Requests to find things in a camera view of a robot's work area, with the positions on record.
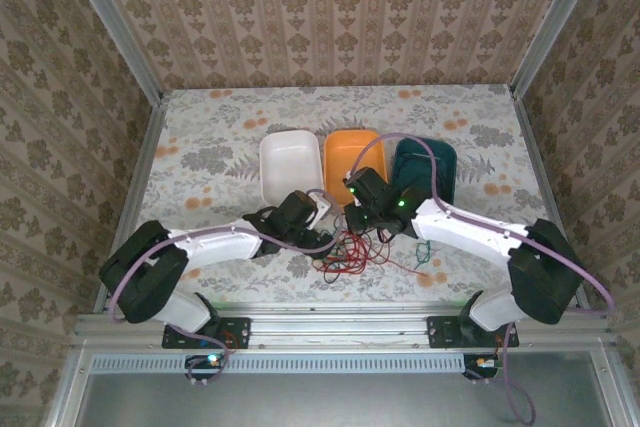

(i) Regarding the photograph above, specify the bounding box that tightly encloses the aluminium side rail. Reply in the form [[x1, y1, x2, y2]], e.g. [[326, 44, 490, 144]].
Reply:
[[509, 89, 591, 311], [94, 94, 171, 316]]

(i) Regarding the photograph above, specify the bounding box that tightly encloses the floral tablecloth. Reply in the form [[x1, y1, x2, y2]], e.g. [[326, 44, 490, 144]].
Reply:
[[102, 84, 584, 307]]

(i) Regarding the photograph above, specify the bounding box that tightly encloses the small controller board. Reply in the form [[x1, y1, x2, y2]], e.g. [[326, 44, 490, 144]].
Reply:
[[462, 353, 504, 382], [183, 353, 227, 382]]

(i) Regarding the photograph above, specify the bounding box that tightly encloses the white plastic bin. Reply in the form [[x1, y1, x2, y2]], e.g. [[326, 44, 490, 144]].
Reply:
[[258, 129, 324, 209]]

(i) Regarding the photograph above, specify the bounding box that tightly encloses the grey slotted cable duct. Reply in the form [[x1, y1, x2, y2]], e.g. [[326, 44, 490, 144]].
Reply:
[[88, 351, 470, 375]]

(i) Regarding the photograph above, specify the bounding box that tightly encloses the aluminium frame post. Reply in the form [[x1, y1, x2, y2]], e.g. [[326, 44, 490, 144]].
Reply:
[[509, 0, 611, 98], [55, 0, 166, 103]]

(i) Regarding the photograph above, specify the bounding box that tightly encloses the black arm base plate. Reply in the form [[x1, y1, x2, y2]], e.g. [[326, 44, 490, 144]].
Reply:
[[161, 315, 252, 350], [426, 315, 520, 349]]

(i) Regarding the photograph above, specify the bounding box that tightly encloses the aluminium front rail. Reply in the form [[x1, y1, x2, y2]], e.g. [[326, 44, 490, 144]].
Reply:
[[73, 302, 615, 351]]

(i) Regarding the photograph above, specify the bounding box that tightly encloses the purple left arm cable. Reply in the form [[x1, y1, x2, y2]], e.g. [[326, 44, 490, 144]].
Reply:
[[110, 188, 346, 384]]

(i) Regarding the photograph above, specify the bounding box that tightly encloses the grey metal sheet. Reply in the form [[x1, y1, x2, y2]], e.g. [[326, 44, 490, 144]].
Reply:
[[47, 350, 640, 427]]

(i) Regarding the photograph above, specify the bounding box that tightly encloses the dark green plastic bin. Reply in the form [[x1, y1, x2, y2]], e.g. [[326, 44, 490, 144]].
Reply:
[[390, 137, 457, 206]]

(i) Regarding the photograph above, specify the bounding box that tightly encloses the red cable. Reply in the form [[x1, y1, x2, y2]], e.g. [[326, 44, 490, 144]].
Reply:
[[312, 228, 397, 285]]

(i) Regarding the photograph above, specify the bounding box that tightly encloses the orange plastic bin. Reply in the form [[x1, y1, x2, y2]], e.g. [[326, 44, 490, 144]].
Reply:
[[323, 129, 390, 208]]

